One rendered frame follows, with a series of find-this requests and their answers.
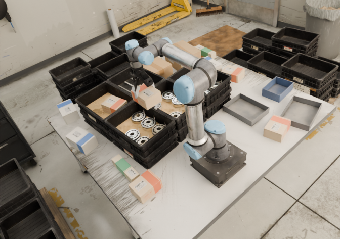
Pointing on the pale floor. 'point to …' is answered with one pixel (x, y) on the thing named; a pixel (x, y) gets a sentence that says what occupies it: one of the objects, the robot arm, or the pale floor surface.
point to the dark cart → (13, 141)
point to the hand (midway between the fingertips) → (145, 93)
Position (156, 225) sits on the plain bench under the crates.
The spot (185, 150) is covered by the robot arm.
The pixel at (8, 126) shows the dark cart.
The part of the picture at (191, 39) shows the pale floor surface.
